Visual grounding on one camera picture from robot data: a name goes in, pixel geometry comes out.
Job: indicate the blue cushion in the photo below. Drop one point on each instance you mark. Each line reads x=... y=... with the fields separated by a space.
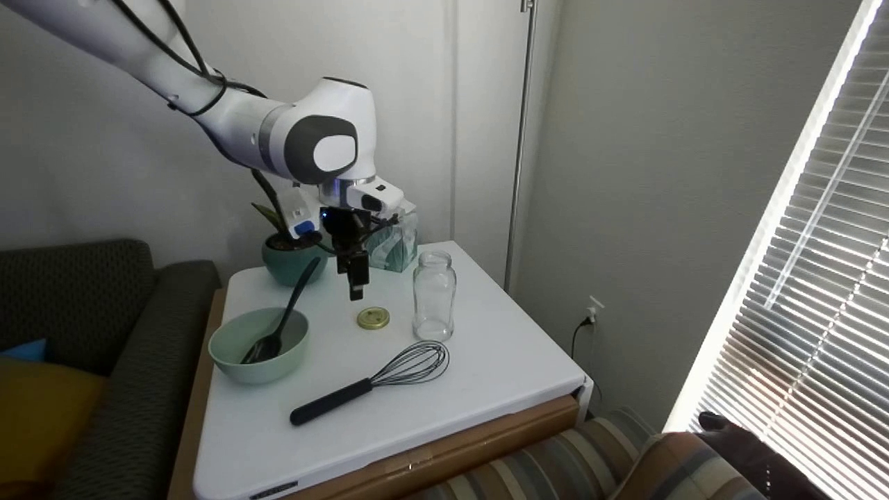
x=23 y=351

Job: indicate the wooden table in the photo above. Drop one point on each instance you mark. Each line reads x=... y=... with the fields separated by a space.
x=482 y=439

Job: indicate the clear glass bottle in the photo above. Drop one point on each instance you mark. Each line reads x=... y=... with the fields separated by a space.
x=435 y=300

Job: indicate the white plastic board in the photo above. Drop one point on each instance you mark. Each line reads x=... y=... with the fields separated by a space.
x=489 y=362

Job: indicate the thin metal wall pole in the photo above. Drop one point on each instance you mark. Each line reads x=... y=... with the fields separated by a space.
x=521 y=140

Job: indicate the yellow cushion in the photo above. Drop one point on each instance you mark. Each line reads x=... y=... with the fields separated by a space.
x=43 y=418

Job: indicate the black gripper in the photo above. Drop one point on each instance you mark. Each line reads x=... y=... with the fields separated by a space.
x=340 y=230

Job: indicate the white window blinds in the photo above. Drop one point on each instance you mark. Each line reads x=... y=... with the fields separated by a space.
x=824 y=323

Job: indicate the white wall outlet plug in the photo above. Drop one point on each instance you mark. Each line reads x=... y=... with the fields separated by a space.
x=593 y=308

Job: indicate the dark grey sofa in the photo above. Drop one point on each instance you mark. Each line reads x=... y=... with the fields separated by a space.
x=140 y=351

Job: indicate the pale green bowl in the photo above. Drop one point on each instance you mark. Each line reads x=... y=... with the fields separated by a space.
x=280 y=362

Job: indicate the white blind wand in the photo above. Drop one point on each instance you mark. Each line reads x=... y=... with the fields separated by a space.
x=824 y=209

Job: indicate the gold metal jar lid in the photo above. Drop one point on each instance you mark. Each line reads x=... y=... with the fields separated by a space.
x=373 y=319

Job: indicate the black serving spoon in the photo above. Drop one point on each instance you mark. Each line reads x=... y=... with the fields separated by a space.
x=290 y=308

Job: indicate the teal patterned tissue box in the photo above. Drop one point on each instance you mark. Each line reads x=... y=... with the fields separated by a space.
x=400 y=244

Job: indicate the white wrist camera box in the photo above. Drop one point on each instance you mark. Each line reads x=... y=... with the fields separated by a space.
x=378 y=198

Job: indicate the dark brown fabric object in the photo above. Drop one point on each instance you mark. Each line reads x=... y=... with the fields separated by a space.
x=764 y=462

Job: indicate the teal ceramic plant pot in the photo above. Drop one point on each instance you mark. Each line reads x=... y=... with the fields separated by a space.
x=287 y=266

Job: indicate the striped fabric sofa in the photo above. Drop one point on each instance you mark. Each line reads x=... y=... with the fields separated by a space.
x=574 y=462

